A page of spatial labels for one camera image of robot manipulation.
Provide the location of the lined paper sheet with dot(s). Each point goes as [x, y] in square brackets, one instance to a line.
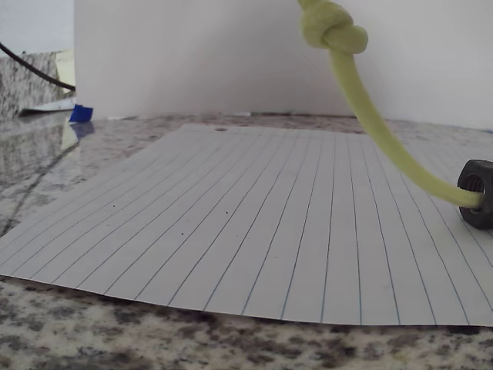
[231, 231]

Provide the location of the black hex nut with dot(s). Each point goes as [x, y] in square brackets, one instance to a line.
[481, 181]

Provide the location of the flat white sheet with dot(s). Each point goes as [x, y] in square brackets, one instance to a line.
[50, 107]

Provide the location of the granite backsplash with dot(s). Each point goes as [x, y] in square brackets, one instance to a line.
[23, 85]

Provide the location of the pale yellow paper note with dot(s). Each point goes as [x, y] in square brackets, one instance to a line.
[65, 65]

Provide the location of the white foam board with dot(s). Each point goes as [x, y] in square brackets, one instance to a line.
[231, 58]

